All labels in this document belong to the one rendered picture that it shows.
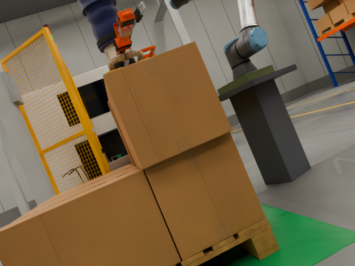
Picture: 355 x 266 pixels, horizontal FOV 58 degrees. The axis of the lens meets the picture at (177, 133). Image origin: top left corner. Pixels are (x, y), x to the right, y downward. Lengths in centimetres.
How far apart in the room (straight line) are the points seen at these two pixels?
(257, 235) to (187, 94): 66
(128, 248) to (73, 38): 1115
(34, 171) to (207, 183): 223
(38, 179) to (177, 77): 225
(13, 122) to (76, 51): 883
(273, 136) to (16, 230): 167
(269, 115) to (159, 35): 1035
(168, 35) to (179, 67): 1121
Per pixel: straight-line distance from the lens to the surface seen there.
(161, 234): 134
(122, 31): 179
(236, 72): 242
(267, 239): 148
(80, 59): 1195
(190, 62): 134
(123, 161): 255
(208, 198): 136
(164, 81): 130
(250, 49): 233
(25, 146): 333
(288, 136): 244
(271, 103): 240
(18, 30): 1252
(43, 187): 331
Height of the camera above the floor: 63
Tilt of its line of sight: level
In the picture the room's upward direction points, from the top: 23 degrees counter-clockwise
